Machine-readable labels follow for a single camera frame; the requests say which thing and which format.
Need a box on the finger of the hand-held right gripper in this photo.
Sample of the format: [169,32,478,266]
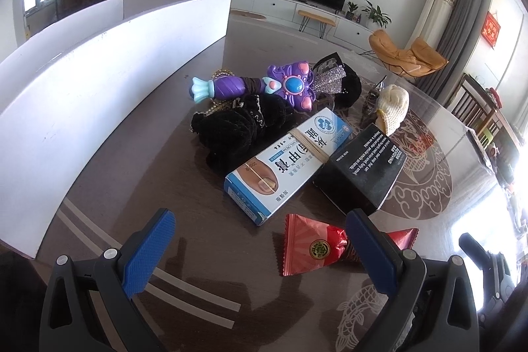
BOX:
[459,232,506,274]

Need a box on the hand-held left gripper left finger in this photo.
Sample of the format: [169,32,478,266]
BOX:
[39,208,177,352]

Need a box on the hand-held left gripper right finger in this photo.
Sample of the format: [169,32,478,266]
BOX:
[346,209,481,352]

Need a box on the red candy packet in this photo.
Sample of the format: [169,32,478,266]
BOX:
[281,214,419,277]

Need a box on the purple toy wand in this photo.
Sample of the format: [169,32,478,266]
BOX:
[189,62,318,113]

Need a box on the dark patterned glass desktop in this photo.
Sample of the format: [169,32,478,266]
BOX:
[37,12,516,352]

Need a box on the black cardboard box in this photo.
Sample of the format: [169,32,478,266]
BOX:
[313,123,408,216]

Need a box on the clear plastic storage box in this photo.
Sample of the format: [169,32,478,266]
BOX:
[464,125,496,175]

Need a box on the blue white medicine box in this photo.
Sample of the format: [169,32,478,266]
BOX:
[223,107,353,227]

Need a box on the black velvet scrunchie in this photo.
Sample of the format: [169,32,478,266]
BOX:
[190,94,295,175]

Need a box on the cream knitted hair accessory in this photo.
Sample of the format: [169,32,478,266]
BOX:
[373,85,410,136]

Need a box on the wooden dining chair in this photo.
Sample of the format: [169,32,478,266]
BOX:
[451,74,502,138]

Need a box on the black velvet hair clip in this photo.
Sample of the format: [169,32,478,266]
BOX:
[315,53,362,108]

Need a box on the silver rhinestone bow hair clip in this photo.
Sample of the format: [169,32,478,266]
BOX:
[313,56,348,95]

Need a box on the white partition board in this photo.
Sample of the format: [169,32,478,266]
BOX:
[0,0,234,260]

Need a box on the orange lounge chair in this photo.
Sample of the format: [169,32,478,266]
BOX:
[368,29,449,78]

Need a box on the grey curtain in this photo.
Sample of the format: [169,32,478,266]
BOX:
[421,0,489,97]

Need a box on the large leafy potted plant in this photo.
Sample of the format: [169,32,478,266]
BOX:
[362,1,392,29]

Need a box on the wooden bench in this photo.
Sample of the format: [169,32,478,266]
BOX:
[298,10,337,37]

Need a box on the covered standing air conditioner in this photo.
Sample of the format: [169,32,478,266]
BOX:
[406,0,458,51]

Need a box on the beige floor rug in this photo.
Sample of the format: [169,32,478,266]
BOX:
[231,9,267,20]

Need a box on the white television cabinet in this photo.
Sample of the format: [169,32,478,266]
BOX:
[229,0,382,48]

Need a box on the red wall hanging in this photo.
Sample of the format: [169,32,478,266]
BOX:
[481,11,501,46]

